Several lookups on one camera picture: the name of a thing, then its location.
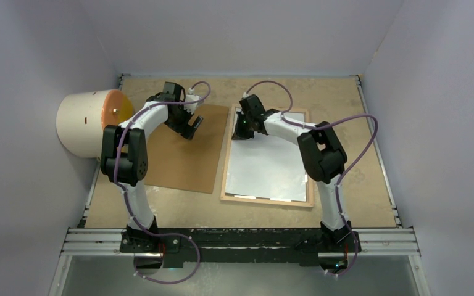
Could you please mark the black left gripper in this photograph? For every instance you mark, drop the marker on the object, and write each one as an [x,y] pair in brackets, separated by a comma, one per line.
[185,130]

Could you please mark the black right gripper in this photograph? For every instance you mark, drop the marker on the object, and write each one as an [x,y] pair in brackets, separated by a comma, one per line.
[239,133]

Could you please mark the wooden picture frame with glass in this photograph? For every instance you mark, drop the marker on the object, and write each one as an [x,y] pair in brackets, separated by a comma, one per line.
[267,203]

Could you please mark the white cylinder with orange lid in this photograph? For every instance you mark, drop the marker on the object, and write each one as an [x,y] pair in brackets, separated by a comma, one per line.
[82,117]

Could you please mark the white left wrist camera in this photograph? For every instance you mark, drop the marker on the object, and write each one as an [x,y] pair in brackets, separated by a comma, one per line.
[192,101]

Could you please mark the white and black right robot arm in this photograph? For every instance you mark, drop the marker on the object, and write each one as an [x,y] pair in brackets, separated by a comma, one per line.
[323,156]

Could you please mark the brown hardboard backing board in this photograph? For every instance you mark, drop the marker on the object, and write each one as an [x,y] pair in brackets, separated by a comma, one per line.
[190,165]

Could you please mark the aluminium extrusion rail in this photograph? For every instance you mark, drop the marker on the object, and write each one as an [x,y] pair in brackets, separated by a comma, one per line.
[373,242]

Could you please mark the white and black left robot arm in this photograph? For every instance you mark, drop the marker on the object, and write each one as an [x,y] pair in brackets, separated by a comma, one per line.
[124,156]

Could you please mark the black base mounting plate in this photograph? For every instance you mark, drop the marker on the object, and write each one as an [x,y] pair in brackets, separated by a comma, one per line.
[303,246]

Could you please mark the printed photo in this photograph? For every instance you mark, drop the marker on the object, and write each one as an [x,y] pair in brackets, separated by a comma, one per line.
[267,159]

